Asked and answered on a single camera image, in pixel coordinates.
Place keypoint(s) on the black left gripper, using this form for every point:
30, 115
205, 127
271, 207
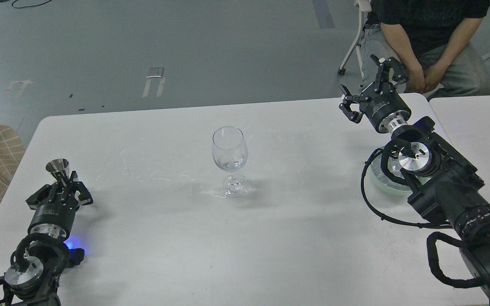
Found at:
53, 216

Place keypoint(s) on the silver metal jigger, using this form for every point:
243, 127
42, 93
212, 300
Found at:
59, 169

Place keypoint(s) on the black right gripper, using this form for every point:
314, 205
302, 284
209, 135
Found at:
380, 101

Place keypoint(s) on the green bowl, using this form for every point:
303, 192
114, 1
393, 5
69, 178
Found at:
384, 183

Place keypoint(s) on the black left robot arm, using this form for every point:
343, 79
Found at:
41, 257

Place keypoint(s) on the clear wine glass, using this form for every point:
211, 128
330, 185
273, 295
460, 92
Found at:
229, 153

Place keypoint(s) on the seated person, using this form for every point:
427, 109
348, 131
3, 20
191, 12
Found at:
432, 40

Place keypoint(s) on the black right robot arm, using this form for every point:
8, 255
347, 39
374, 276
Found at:
444, 184

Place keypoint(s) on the pile of ice cubes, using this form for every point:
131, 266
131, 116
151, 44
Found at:
393, 166

